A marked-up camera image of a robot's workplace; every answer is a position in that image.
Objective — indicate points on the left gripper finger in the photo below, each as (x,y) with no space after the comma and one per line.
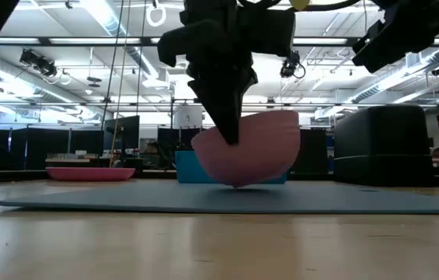
(238,101)
(213,101)

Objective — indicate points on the pink ribbed bowl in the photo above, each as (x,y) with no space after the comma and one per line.
(265,155)

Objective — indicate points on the pink plate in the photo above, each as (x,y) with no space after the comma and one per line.
(87,175)

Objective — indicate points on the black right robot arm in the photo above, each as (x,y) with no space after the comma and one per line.
(429,19)

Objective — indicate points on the white air vent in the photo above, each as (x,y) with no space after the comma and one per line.
(414,61)

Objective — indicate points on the black overhead beam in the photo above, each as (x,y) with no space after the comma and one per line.
(145,40)

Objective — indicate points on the blue plastic tray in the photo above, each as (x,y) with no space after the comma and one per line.
(186,171)

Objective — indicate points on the yellow tag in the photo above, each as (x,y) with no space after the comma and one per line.
(300,4)

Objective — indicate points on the black computer monitor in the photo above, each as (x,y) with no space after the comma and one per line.
(126,132)

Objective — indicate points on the black cabinet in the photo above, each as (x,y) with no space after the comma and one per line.
(314,155)

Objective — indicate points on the black toaster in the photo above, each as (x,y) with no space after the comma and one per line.
(382,144)

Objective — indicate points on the blue-grey placemat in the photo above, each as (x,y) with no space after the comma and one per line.
(126,198)

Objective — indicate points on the wooden bench top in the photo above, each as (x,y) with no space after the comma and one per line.
(67,160)

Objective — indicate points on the dark office partition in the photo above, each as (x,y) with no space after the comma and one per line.
(48,144)

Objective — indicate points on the silver ventilation duct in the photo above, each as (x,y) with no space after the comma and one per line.
(102,15)
(382,87)

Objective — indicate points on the black ceiling camera cluster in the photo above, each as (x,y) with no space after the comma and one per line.
(42,66)

